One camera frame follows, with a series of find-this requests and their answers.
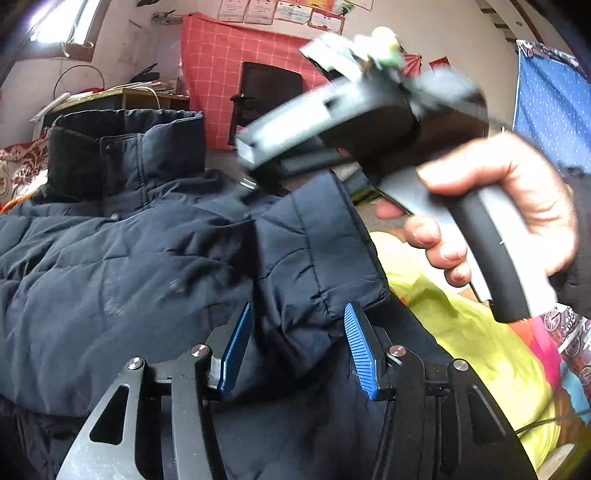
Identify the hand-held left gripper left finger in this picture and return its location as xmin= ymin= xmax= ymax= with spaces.
xmin=55 ymin=302 xmax=256 ymax=480

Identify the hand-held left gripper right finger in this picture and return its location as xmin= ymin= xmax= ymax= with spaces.
xmin=344 ymin=301 xmax=539 ymax=480

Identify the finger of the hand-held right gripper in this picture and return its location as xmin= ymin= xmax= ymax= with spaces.
xmin=238 ymin=148 xmax=358 ymax=197
xmin=235 ymin=85 xmax=342 ymax=169

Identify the navy padded jacket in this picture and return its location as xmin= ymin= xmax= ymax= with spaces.
xmin=0 ymin=108 xmax=455 ymax=480

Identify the person's right hand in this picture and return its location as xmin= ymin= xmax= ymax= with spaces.
xmin=374 ymin=131 xmax=580 ymax=301

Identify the black office chair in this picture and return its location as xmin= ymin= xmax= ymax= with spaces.
xmin=228 ymin=61 xmax=305 ymax=146

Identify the red checked cloth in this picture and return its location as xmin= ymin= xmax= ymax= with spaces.
xmin=180 ymin=13 xmax=423 ymax=151

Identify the yellow and orange blanket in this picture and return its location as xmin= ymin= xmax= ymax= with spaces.
xmin=369 ymin=231 xmax=591 ymax=480

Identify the small black object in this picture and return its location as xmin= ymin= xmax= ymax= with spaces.
xmin=129 ymin=64 xmax=158 ymax=85

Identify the wooden desk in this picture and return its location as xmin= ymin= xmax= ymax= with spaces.
xmin=41 ymin=85 xmax=190 ymax=134

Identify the blue dotted cloth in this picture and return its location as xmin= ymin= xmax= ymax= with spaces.
xmin=512 ymin=39 xmax=591 ymax=174

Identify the patterned pink cloth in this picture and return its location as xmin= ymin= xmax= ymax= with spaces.
xmin=540 ymin=305 xmax=591 ymax=386

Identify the window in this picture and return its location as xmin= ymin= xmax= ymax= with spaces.
xmin=28 ymin=0 xmax=100 ymax=47

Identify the red floral cloth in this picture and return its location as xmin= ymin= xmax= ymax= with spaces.
xmin=0 ymin=134 xmax=51 ymax=210

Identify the row of wall certificates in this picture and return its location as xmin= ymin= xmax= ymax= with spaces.
xmin=217 ymin=0 xmax=375 ymax=34

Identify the white cable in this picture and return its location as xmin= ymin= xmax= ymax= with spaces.
xmin=131 ymin=84 xmax=164 ymax=110

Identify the black cable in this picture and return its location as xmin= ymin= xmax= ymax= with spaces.
xmin=515 ymin=410 xmax=591 ymax=435

